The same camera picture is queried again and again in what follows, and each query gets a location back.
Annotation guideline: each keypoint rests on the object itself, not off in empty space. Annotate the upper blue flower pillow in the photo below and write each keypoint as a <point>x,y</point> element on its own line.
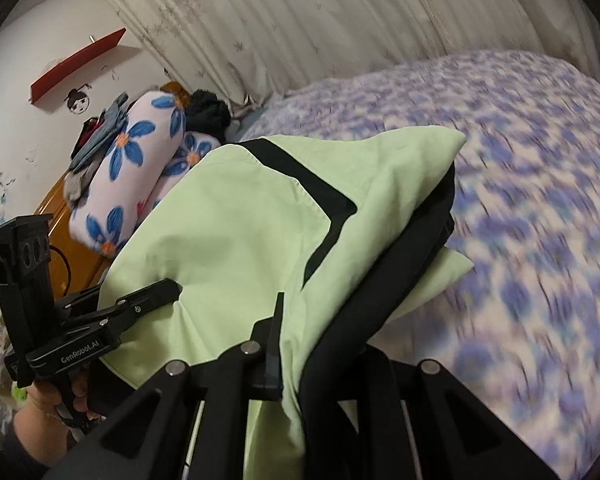
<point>108,213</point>

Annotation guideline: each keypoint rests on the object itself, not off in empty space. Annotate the light green and black garment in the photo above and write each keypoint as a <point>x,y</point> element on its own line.
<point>282,217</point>

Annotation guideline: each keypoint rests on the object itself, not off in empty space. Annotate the blue flower pillow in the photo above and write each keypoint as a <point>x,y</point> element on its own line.
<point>193,148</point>
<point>108,213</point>

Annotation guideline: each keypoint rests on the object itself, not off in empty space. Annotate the purple cat print blanket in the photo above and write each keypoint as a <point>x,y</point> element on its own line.
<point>522,328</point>

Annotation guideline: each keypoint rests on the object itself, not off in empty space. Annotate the cream patterned curtain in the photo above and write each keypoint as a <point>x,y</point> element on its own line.
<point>248,50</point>

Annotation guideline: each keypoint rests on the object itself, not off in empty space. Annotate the red wall shelf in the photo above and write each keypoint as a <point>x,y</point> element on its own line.
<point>62,70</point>

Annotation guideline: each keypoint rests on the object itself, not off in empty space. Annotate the black fuzzy item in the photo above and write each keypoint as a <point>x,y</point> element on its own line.
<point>206,113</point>

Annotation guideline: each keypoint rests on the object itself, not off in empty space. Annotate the wooden headboard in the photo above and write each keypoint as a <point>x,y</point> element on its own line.
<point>77,267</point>

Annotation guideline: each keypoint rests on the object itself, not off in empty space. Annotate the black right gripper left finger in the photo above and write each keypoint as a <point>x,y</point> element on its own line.
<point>186,421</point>

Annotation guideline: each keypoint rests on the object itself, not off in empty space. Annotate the grey folded clothes pile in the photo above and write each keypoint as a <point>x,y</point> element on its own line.
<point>87,160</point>

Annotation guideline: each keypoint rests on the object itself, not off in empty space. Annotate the person's left hand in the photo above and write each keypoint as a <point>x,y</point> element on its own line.
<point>38,427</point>

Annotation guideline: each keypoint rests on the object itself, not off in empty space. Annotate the lower blue flower pillow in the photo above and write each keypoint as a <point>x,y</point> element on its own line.
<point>193,148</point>

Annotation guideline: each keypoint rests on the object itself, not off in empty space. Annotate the cartoon face wall sticker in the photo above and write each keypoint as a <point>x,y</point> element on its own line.
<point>77,100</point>

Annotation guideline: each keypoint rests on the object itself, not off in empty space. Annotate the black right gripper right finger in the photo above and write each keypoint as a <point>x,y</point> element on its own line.
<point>420,422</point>

